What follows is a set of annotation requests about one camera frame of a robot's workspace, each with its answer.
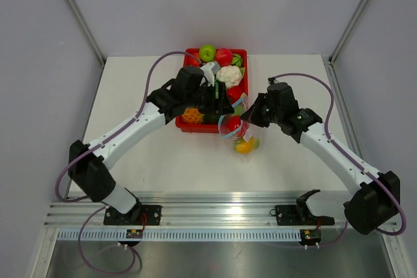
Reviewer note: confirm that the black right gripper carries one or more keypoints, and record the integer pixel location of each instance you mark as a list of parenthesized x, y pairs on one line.
[(252, 115)]

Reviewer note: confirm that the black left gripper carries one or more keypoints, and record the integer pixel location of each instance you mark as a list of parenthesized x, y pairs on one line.
[(218, 105)]

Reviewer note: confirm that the red tomato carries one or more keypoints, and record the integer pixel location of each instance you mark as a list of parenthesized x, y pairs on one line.
[(233, 123)]

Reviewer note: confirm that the clear zip top bag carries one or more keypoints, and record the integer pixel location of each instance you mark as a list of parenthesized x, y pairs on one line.
[(246, 132)]

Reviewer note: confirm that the yellow orange mango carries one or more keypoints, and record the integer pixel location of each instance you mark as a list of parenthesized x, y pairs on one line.
[(246, 147)]

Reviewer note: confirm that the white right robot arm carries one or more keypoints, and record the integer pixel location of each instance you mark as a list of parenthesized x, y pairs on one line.
[(374, 197)]

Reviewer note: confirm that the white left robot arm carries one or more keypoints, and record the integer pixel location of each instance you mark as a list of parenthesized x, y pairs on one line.
[(90, 163)]

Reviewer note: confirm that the small pineapple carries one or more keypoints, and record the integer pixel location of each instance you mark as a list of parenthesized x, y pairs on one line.
[(194, 116)]

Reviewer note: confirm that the green cucumber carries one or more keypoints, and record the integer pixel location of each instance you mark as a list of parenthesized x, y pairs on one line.
[(239, 109)]

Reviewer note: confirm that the green apple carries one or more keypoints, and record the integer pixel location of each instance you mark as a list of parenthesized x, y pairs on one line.
[(207, 53)]

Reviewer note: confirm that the red bell pepper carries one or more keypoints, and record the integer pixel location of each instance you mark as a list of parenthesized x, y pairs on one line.
[(234, 93)]

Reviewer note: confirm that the white cauliflower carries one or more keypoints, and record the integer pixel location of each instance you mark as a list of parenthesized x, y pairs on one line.
[(230, 75)]

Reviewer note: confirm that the red apple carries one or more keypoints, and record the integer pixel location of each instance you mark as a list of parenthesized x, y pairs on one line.
[(223, 57)]

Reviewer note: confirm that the red plastic tray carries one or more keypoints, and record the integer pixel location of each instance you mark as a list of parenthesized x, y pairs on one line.
[(212, 128)]

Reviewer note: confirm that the dark green round vegetable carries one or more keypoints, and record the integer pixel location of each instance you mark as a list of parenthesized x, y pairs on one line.
[(237, 60)]

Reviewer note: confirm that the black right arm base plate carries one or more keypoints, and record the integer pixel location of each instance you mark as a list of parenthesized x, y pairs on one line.
[(287, 215)]

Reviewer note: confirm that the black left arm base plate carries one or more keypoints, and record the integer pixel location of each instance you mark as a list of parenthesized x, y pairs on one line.
[(140, 214)]

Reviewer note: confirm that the left aluminium frame post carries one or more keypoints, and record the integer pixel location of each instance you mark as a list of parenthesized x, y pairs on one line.
[(87, 33)]

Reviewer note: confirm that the aluminium frame post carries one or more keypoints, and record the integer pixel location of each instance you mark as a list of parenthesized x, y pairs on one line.
[(87, 33), (348, 30)]

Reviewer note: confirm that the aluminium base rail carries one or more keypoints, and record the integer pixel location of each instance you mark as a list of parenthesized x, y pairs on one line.
[(189, 210)]

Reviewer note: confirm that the right aluminium frame post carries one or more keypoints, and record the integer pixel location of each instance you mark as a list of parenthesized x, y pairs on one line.
[(348, 30)]

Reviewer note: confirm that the white slotted cable duct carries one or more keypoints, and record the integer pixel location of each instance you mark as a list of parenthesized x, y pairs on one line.
[(181, 235)]

